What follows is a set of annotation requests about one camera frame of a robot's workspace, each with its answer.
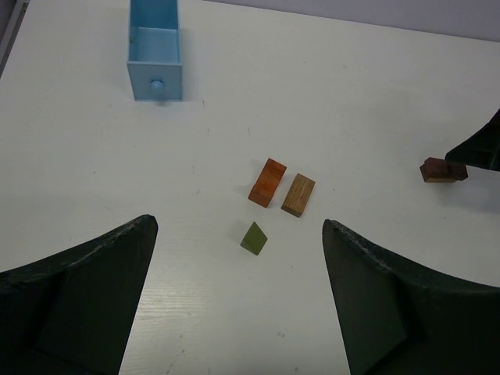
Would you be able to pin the orange arch wood block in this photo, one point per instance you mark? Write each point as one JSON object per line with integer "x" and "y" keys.
{"x": 266, "y": 184}

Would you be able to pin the walnut base block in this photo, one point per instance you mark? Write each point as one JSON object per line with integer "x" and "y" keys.
{"x": 442, "y": 178}

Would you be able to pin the green triangular wood block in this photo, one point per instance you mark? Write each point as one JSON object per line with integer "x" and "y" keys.
{"x": 254, "y": 239}

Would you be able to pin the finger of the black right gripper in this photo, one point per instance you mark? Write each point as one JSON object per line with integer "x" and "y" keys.
{"x": 481, "y": 150}

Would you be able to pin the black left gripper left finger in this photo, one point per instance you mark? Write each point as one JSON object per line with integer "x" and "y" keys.
{"x": 72, "y": 312}

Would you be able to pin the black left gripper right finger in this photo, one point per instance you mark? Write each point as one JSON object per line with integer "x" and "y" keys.
{"x": 399, "y": 317}

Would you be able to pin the dark brown small block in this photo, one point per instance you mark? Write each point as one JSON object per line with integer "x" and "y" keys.
{"x": 457, "y": 171}

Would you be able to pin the blue wooden drawer box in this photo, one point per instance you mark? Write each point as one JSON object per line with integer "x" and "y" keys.
{"x": 154, "y": 59}

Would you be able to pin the reddish brown cube block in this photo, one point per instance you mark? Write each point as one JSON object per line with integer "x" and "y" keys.
{"x": 434, "y": 168}

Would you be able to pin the light oak rectangular block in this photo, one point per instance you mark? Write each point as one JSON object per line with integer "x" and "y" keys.
{"x": 298, "y": 195}

